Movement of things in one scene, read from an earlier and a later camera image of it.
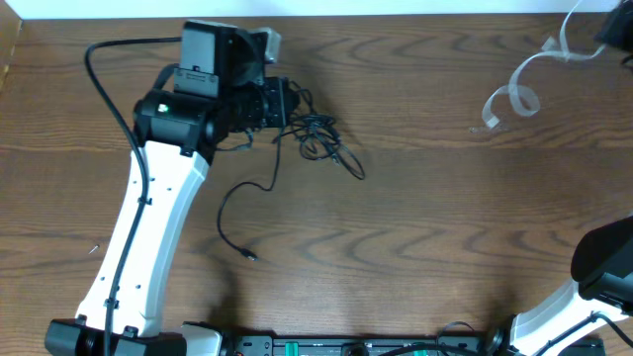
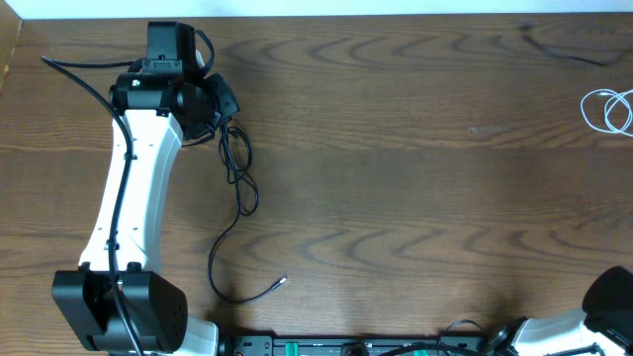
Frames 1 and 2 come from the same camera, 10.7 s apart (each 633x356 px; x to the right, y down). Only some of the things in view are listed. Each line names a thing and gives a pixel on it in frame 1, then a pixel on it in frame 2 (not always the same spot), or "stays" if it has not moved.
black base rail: (367, 345) stays
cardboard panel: (11, 26) stays
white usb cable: (523, 100) → (606, 111)
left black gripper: (277, 92) → (229, 106)
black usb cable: (320, 136) → (528, 26)
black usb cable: (242, 252) → (235, 150)
